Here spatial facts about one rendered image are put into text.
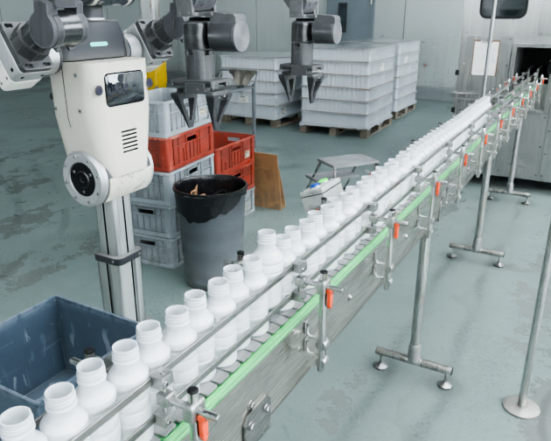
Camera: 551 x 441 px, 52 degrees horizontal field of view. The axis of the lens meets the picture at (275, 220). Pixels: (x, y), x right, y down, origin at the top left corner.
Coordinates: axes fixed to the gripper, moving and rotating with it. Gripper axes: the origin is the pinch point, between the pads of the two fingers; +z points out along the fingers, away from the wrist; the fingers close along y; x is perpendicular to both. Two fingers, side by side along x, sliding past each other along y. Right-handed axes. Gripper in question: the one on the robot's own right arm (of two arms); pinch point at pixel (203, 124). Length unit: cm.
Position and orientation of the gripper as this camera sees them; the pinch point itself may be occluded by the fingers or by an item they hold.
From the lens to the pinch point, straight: 117.3
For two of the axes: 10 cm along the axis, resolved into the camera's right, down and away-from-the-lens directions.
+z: 0.1, 9.4, 3.4
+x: 4.8, -3.0, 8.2
